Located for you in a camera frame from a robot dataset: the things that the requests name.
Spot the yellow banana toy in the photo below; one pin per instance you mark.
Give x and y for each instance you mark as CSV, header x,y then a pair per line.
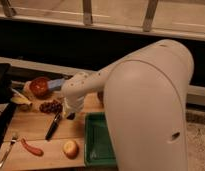
x,y
21,100

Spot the black object at left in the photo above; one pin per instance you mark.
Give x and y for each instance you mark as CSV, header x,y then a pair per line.
x,y
5,95

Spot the purple bowl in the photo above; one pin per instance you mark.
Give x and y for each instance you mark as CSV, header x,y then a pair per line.
x,y
100,97

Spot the blue sponge block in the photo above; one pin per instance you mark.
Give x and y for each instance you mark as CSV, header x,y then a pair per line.
x,y
55,84

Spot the yellow red apple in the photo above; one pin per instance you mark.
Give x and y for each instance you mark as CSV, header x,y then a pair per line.
x,y
71,149

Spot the green plastic tray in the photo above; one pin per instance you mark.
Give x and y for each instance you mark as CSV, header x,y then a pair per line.
x,y
98,149

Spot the silver fork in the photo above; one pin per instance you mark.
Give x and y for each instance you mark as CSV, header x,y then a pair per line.
x,y
12,142

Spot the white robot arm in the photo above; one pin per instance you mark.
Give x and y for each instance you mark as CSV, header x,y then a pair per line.
x,y
144,102

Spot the bunch of dark grapes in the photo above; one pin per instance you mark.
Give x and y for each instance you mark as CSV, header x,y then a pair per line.
x,y
51,107

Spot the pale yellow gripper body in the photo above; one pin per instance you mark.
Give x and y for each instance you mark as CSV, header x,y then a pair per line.
x,y
72,106

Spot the red sausage toy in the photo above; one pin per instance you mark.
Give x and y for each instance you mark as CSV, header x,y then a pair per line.
x,y
33,150

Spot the red bowl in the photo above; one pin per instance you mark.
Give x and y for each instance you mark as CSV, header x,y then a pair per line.
x,y
39,86

